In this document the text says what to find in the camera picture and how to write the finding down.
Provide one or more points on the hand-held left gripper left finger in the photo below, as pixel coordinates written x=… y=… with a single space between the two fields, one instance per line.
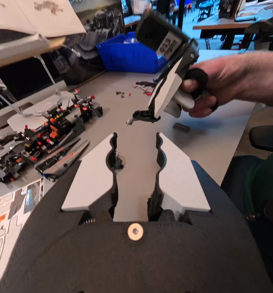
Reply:
x=90 y=183

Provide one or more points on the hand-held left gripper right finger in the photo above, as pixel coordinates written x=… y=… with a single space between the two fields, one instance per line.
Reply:
x=182 y=183

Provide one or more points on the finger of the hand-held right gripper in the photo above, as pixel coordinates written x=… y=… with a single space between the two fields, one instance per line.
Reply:
x=154 y=93
x=169 y=87

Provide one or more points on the black lego beam with connector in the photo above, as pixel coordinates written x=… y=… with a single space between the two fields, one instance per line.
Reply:
x=146 y=115

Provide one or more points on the black printed lego block assembly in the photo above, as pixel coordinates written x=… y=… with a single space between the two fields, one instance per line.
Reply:
x=118 y=163

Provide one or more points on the person's right forearm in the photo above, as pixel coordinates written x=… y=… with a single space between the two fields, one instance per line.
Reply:
x=264 y=77

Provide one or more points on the red and grey lego piece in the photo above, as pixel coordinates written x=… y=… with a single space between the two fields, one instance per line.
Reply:
x=147 y=91

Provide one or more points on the pile of black lego pieces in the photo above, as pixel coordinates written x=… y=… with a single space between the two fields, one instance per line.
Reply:
x=145 y=83

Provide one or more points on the grey lego wing panel assembly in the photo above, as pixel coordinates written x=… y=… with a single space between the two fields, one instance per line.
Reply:
x=63 y=155

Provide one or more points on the large lego car chassis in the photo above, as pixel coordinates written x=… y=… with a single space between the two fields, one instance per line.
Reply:
x=42 y=132

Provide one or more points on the person's right hand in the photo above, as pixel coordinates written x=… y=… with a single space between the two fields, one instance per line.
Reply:
x=225 y=77

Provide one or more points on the blue plastic bin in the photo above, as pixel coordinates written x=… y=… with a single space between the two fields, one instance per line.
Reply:
x=127 y=57

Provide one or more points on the black tile with orange stripe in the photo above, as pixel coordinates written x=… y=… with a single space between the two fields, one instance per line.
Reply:
x=181 y=127

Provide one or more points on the person's dark blue trousers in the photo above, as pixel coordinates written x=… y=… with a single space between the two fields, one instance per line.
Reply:
x=237 y=183

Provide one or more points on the wooden workshop table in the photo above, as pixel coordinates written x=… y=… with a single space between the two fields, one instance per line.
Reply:
x=219 y=26

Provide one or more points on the dark printed cardboard box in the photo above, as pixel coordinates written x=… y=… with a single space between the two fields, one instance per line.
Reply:
x=90 y=34

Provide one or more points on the white sticker sheet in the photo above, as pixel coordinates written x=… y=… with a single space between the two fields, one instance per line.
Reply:
x=8 y=229

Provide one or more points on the black padded chair armrest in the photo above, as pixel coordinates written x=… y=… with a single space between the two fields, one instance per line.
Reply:
x=264 y=137

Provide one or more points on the white paper sheet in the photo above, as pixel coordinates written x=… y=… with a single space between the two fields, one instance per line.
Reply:
x=17 y=121

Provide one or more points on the open instruction booklet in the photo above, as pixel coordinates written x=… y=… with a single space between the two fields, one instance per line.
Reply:
x=47 y=18

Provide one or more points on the clear acrylic stand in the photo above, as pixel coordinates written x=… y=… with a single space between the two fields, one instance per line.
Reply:
x=47 y=73

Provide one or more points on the black office chair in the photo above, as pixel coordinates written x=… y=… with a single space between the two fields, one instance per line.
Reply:
x=267 y=29

